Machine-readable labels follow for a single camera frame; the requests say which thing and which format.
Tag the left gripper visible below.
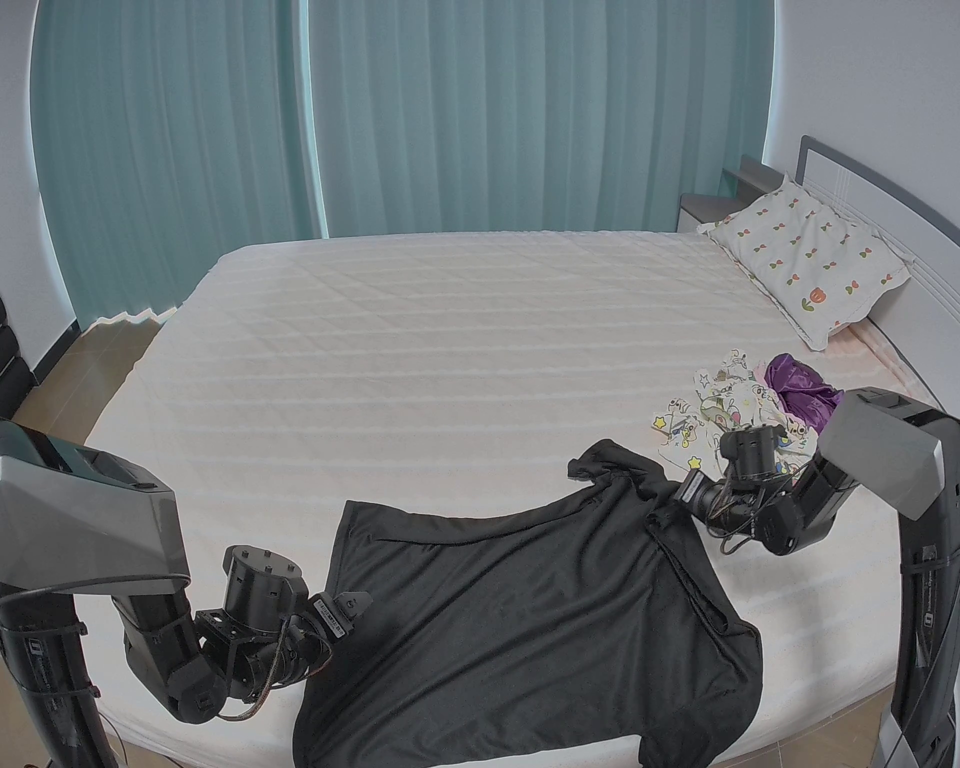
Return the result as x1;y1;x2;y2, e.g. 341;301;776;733
296;592;375;657

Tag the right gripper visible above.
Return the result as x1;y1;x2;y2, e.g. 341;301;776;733
673;478;723;524

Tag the black T-shirt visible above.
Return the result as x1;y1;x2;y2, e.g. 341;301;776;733
292;438;765;768

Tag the bed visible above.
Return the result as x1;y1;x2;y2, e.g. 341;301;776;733
78;135;960;768

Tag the white printed pyjama garment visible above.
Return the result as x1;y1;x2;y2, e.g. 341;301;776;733
648;348;815;474

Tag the purple satin garment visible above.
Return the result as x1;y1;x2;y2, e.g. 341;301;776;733
765;352;845;436

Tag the white printed pillow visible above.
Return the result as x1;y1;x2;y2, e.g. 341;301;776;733
697;174;912;351

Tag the grey bedside table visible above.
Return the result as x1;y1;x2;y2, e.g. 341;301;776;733
677;155;785;235

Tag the blue-green curtain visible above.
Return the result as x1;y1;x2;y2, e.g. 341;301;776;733
309;0;774;235
30;0;324;331

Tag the black cable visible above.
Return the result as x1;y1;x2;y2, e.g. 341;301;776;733
705;517;760;558
223;637;335;723

